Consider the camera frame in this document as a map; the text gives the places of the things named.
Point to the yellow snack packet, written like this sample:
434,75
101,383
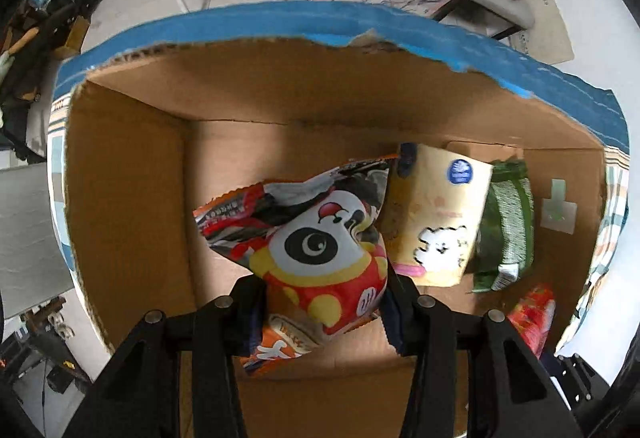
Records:
435,223

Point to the red snack packet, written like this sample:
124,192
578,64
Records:
533,318

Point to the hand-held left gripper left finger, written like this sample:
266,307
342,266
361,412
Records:
252,298

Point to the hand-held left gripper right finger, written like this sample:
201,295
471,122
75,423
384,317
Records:
395,303

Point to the grey board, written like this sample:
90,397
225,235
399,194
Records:
27,238

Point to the green snack packet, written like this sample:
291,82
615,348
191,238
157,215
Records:
505,223

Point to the red panda snack bag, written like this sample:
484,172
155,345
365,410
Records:
320,248

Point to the cardboard sheet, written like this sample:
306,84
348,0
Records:
545,25

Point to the orange snack packet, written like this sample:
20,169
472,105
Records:
272,348

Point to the black tool pile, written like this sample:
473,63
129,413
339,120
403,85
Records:
40,47

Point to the blue-edged cardboard box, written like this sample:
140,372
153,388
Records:
310,117

